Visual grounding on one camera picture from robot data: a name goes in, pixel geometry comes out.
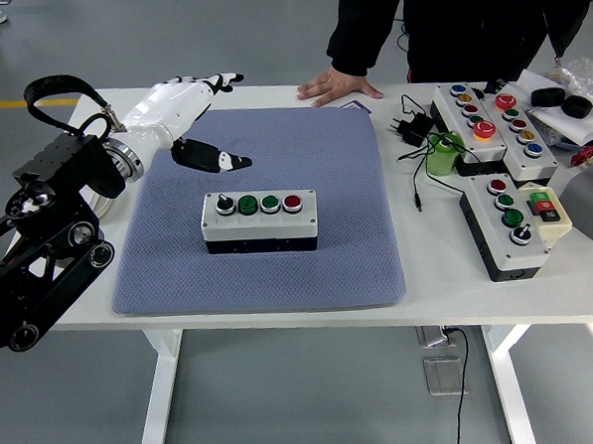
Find person's right hand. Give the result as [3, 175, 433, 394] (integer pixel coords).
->
[295, 64, 385, 108]

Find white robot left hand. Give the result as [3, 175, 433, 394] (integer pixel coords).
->
[117, 72, 254, 180]

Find grey four-button control box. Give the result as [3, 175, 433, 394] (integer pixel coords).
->
[199, 186, 322, 257]

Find four-button box with selector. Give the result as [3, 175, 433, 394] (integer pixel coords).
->
[456, 171, 553, 285]

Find purple card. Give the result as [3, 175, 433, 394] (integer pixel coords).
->
[339, 99, 374, 115]

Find black power adapter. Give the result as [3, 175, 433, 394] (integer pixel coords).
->
[387, 110, 438, 150]

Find green tape roll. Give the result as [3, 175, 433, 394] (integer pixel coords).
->
[423, 129, 468, 180]

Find person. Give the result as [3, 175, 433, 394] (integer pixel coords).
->
[323, 0, 593, 90]

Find small black module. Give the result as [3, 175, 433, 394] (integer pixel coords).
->
[482, 76, 513, 96]

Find blue-grey textured mat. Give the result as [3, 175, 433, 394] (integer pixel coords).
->
[101, 100, 408, 322]

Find white paper sheet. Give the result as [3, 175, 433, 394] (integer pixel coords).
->
[515, 66, 593, 151]

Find clear plastic bag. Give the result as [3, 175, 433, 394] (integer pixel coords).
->
[558, 56, 593, 112]

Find metal floor socket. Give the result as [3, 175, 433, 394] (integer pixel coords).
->
[415, 324, 458, 350]

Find grey block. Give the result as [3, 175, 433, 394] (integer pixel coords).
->
[555, 159, 593, 245]

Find white table leg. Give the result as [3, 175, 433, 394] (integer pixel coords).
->
[480, 322, 539, 444]
[131, 329, 190, 444]

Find metal floor socket lid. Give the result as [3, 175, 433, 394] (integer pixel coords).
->
[422, 355, 470, 399]

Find black adapter cord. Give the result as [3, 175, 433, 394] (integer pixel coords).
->
[393, 90, 486, 214]

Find black foam ring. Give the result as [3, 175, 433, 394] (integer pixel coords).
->
[529, 85, 568, 109]
[560, 94, 593, 119]

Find beige red-green switch box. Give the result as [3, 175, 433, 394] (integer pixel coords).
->
[517, 180, 575, 249]

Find black floor cable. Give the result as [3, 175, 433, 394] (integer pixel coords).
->
[443, 325, 476, 444]

